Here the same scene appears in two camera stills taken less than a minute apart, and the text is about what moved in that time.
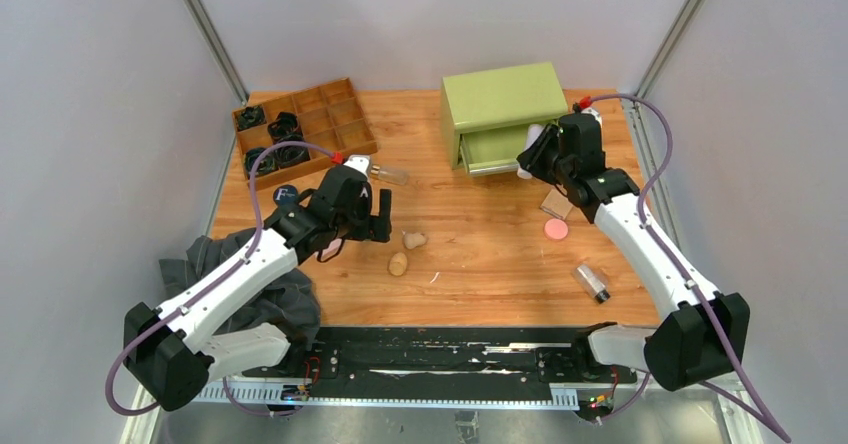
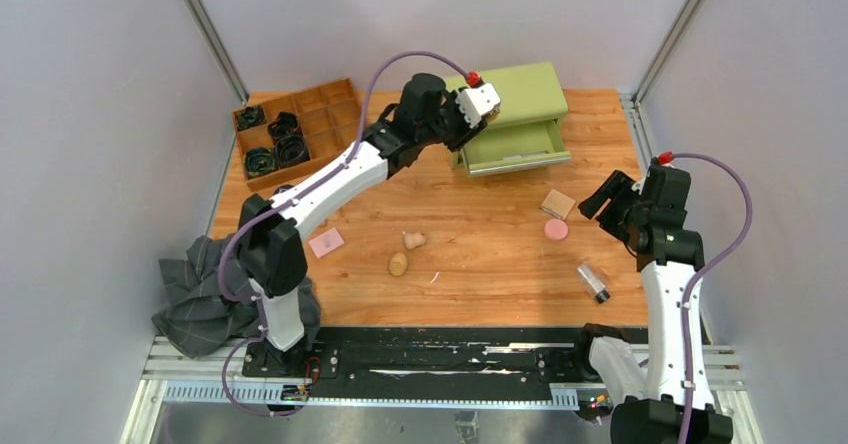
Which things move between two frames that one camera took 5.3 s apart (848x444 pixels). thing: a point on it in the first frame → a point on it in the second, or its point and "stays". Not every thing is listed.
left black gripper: (376, 227) → (467, 133)
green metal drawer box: (487, 114) stays
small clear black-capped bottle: (592, 283) stays
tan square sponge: (557, 204) stays
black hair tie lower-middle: (292, 154) stays
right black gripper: (532, 158) → (618, 187)
